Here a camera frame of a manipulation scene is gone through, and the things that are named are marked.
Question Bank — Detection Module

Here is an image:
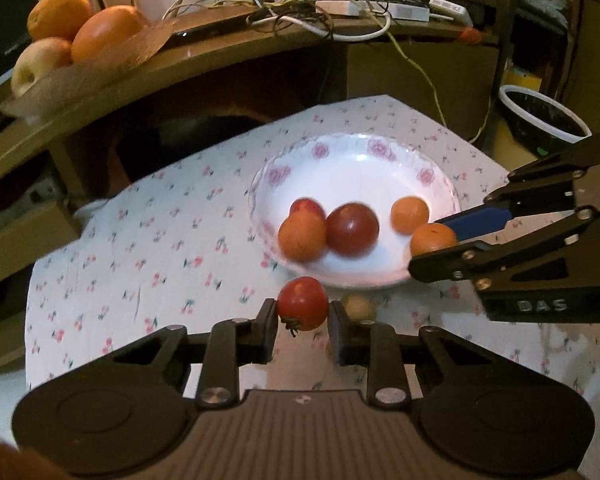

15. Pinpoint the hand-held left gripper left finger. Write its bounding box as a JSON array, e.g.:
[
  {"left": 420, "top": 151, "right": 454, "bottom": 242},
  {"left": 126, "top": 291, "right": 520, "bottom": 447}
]
[{"left": 112, "top": 299, "right": 281, "bottom": 408}]

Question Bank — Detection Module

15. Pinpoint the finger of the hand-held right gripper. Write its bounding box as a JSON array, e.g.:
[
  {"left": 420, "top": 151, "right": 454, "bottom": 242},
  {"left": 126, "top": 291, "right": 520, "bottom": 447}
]
[
  {"left": 407, "top": 207, "right": 600, "bottom": 293},
  {"left": 432, "top": 132, "right": 600, "bottom": 242}
]

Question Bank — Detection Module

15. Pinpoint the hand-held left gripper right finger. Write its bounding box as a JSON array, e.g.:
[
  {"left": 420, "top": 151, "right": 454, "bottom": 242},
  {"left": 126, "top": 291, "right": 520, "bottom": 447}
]
[{"left": 327, "top": 300, "right": 501, "bottom": 408}]

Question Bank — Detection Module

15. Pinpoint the small red tomato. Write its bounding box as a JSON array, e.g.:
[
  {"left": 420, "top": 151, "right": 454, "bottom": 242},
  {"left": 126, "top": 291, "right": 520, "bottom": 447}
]
[{"left": 277, "top": 276, "right": 330, "bottom": 337}]

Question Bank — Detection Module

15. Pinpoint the large dark red tomato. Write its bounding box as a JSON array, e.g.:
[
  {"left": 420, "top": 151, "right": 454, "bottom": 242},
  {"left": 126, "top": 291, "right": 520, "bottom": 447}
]
[{"left": 326, "top": 202, "right": 381, "bottom": 257}]

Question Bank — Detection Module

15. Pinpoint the large tangerine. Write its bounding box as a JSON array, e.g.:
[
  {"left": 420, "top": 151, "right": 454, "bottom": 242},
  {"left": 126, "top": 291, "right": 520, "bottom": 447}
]
[{"left": 278, "top": 210, "right": 328, "bottom": 262}]

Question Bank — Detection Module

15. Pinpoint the medium red tomato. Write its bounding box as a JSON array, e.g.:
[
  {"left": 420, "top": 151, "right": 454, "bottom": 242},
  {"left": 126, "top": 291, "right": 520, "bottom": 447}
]
[{"left": 289, "top": 197, "right": 327, "bottom": 221}]

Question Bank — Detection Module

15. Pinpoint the white floral plate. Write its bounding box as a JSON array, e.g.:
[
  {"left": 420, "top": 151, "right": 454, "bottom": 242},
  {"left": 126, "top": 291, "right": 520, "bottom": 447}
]
[{"left": 248, "top": 132, "right": 462, "bottom": 289}]

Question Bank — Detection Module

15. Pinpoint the light brown kiwi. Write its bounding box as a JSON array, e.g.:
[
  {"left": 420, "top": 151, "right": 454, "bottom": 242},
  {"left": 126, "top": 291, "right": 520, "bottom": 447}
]
[{"left": 341, "top": 294, "right": 378, "bottom": 322}]

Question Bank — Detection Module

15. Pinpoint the white-rimmed black basket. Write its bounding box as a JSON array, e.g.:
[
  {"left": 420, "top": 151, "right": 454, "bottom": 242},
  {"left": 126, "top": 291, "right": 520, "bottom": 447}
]
[{"left": 500, "top": 85, "right": 592, "bottom": 158}]

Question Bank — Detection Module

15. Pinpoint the cherry print tablecloth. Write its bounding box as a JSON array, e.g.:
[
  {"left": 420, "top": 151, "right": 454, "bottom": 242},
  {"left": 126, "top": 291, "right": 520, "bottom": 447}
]
[{"left": 24, "top": 94, "right": 600, "bottom": 480}]

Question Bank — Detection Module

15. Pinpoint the white adapter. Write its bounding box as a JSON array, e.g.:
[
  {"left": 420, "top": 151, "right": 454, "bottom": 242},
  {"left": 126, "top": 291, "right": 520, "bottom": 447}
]
[{"left": 429, "top": 0, "right": 468, "bottom": 26}]

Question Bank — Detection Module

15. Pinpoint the white power strip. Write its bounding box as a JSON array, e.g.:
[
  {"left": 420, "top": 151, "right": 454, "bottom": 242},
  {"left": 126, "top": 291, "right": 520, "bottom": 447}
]
[{"left": 315, "top": 0, "right": 431, "bottom": 23}]

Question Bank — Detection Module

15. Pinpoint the wooden cabinet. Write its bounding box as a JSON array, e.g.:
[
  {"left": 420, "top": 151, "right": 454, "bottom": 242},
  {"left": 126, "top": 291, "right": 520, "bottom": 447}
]
[{"left": 0, "top": 10, "right": 600, "bottom": 376}]

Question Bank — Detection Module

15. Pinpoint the woven fruit basket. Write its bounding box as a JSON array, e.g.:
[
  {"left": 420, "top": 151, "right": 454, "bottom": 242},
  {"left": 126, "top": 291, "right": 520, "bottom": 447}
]
[{"left": 0, "top": 20, "right": 176, "bottom": 118}]

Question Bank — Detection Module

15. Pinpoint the black set-top box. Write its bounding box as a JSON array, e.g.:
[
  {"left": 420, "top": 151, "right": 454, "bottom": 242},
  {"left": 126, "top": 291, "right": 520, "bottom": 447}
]
[{"left": 172, "top": 10, "right": 261, "bottom": 42}]

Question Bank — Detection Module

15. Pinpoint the large orange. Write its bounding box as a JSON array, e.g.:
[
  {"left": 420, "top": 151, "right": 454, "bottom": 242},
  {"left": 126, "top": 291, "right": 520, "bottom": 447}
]
[
  {"left": 71, "top": 5, "right": 146, "bottom": 63},
  {"left": 27, "top": 0, "right": 93, "bottom": 42}
]

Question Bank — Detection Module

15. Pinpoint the yellow apple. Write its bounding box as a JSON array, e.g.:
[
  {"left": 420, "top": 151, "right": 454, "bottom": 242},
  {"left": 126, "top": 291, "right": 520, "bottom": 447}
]
[{"left": 11, "top": 36, "right": 73, "bottom": 97}]

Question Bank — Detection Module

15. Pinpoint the yellow cable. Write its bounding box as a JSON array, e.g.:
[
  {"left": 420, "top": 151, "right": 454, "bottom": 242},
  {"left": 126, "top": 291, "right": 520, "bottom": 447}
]
[{"left": 260, "top": 0, "right": 491, "bottom": 143}]

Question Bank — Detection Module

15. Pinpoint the white cable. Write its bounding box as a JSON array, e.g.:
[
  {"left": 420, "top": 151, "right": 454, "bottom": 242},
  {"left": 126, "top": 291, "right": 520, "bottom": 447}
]
[{"left": 250, "top": 10, "right": 393, "bottom": 42}]

